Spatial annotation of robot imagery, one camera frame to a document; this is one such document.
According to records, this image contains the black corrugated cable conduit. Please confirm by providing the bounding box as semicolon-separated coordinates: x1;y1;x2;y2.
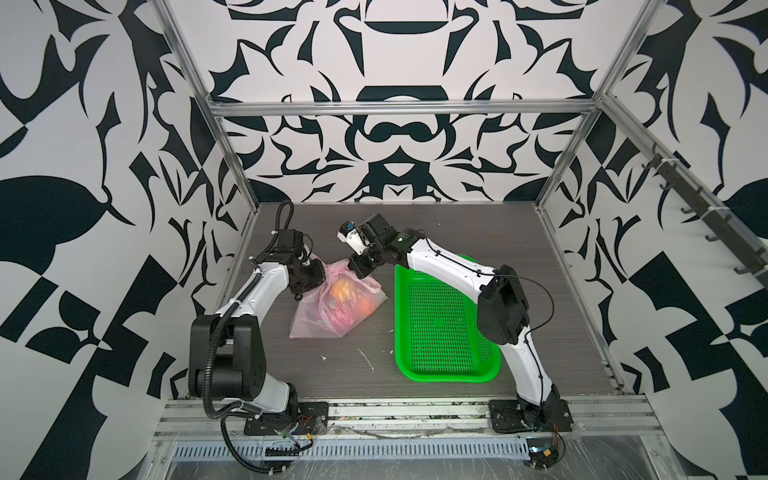
202;311;313;475

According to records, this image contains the green plastic basket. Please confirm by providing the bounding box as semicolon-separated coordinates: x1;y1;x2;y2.
394;266;502;383

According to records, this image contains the pink plastic bag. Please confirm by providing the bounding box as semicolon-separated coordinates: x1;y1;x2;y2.
289;259;388;339

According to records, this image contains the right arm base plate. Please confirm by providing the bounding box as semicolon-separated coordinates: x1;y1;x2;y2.
488;397;573;434

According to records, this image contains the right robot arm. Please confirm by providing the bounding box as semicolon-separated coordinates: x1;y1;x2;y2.
337;222;565;433

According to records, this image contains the small circuit board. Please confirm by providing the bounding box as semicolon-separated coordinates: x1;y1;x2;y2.
525;436;566;471

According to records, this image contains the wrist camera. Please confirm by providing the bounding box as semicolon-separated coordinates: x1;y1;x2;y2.
337;214;397;254
273;229;306;260

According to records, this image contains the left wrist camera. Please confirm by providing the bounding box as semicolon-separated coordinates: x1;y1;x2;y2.
273;229;306;260

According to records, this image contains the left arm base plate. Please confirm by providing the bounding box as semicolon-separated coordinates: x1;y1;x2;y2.
244;401;330;436

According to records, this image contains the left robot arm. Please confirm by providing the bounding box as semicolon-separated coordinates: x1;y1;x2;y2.
188;255;325;424

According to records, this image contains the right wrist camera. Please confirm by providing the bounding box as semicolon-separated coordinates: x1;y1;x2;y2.
337;214;397;254

